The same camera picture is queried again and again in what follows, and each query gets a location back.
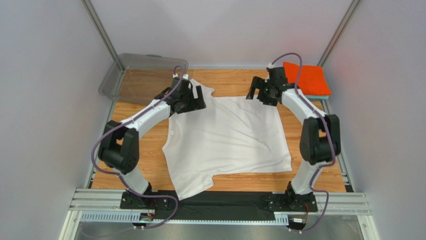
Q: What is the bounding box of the aluminium frame rail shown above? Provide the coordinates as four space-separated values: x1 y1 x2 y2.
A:
59 188 378 240

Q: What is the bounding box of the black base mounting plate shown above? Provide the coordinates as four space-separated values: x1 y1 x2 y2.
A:
119 190 318 221

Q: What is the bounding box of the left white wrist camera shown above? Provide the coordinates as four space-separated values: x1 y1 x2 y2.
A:
172 73 192 81

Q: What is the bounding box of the clear grey plastic bin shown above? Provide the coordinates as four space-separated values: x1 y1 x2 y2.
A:
98 53 189 105

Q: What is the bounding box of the orange folded t-shirt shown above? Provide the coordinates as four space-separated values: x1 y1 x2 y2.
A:
282 62 332 98

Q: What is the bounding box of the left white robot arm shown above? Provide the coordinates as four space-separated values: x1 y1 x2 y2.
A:
92 74 206 199

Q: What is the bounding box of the white t-shirt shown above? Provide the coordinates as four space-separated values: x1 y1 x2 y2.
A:
162 85 292 200

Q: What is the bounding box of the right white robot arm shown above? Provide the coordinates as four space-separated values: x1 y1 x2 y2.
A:
246 65 341 196

